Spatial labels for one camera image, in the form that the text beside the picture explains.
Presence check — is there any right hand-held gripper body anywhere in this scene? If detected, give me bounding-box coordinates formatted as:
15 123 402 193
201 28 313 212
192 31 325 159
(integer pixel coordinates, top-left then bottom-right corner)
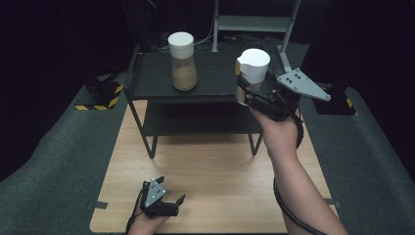
243 68 332 122

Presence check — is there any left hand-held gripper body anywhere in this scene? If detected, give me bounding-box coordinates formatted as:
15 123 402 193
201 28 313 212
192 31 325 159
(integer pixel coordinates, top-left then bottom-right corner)
139 178 180 219

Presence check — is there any black metal shelf rack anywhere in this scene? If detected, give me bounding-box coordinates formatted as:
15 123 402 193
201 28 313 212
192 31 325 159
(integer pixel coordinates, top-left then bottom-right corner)
122 43 302 160

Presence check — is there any jar with white lid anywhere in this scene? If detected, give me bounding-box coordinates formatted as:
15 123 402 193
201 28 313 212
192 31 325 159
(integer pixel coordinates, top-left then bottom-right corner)
167 30 199 92

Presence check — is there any person's left hand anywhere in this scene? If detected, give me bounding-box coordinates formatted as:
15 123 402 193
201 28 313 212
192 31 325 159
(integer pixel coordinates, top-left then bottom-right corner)
126 209 170 235

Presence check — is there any person's right hand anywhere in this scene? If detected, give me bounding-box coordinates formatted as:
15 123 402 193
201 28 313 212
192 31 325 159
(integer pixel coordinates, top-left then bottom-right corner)
249 107 302 159

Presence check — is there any black box with yellow stripes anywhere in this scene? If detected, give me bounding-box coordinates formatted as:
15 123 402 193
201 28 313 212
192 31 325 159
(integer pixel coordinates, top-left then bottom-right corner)
74 77 124 112
311 82 358 117

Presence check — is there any grey metal stand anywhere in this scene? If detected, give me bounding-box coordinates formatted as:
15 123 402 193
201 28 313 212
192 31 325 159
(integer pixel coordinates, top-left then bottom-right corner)
210 0 302 73

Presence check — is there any grey tape strip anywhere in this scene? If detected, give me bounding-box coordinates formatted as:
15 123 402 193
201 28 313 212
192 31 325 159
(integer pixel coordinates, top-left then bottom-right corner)
87 200 109 211
324 198 343 210

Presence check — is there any grey floor mat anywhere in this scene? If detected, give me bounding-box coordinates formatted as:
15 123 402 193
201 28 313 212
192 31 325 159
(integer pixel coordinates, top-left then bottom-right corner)
0 42 415 235

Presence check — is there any left hand-held gripper black cable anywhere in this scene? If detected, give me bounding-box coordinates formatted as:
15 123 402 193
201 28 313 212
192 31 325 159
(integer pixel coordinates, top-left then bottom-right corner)
124 187 146 235

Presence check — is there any hand-held gripper black cable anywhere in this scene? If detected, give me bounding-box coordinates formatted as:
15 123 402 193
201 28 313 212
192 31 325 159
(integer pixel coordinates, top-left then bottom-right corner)
273 112 327 235
124 187 146 235

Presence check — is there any white cable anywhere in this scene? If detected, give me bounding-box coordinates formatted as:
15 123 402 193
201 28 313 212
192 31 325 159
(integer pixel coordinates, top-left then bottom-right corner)
192 19 216 47

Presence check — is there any right hand-held gripper black cable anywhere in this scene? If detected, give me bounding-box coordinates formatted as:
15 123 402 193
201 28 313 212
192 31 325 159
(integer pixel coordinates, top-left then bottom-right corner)
273 112 327 235

